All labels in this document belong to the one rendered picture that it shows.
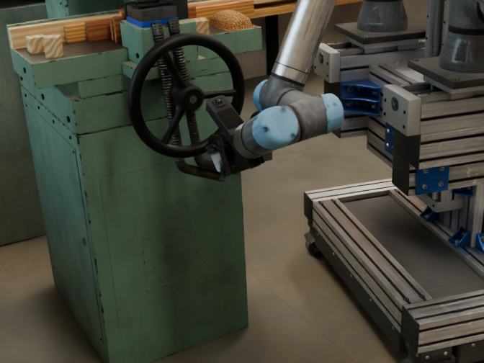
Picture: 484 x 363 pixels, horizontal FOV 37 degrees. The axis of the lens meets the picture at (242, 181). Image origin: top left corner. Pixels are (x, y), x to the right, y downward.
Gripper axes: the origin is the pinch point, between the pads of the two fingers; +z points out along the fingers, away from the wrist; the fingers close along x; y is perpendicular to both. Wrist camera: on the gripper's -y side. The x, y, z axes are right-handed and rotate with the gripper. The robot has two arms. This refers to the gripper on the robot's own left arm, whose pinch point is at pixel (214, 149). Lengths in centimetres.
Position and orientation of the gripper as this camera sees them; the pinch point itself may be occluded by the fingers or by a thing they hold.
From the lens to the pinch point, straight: 164.8
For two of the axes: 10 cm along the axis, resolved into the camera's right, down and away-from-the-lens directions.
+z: -3.6, 1.4, 9.2
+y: 3.2, 9.5, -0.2
